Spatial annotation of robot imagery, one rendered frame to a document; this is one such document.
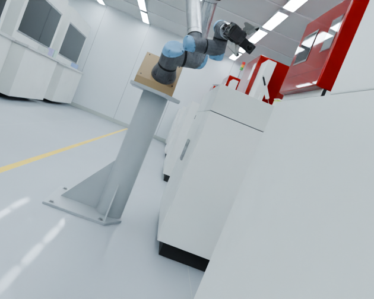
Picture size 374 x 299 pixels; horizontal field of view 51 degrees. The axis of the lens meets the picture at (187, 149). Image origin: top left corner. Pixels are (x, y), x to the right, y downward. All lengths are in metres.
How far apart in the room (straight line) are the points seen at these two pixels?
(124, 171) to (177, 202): 0.44
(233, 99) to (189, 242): 0.79
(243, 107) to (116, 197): 0.93
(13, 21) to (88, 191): 4.40
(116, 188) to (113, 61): 8.46
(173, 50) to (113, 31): 8.59
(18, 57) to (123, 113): 4.61
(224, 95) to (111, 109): 8.65
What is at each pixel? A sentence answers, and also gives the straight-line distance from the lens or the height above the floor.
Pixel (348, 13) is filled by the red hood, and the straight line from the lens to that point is 2.68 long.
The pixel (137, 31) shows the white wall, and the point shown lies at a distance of 10.74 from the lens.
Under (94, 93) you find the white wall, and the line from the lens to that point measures 10.68.
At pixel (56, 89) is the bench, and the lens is 8.60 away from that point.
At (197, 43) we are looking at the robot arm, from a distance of 1.97.
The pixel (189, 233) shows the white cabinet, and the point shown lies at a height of 0.18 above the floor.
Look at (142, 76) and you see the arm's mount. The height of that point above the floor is 0.86.
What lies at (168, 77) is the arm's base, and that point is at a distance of 2.34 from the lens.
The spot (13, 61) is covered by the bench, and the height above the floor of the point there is 0.59.
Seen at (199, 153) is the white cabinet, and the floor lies 0.59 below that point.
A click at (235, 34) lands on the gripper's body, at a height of 1.16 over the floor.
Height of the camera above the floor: 0.71
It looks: 4 degrees down
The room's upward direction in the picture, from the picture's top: 22 degrees clockwise
